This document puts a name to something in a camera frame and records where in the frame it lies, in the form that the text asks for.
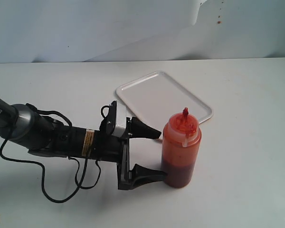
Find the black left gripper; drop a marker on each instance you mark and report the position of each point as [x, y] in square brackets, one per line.
[106, 145]

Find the white backdrop sheet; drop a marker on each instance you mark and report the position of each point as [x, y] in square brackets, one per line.
[139, 30]

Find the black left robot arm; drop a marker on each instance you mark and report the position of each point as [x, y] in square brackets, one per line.
[44, 136]

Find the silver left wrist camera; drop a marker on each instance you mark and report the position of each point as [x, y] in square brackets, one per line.
[114, 119]

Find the white rectangular plastic tray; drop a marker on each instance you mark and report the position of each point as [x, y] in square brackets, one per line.
[156, 97]

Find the red sauce squeeze bottle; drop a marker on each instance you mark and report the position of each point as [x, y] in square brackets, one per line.
[180, 145]

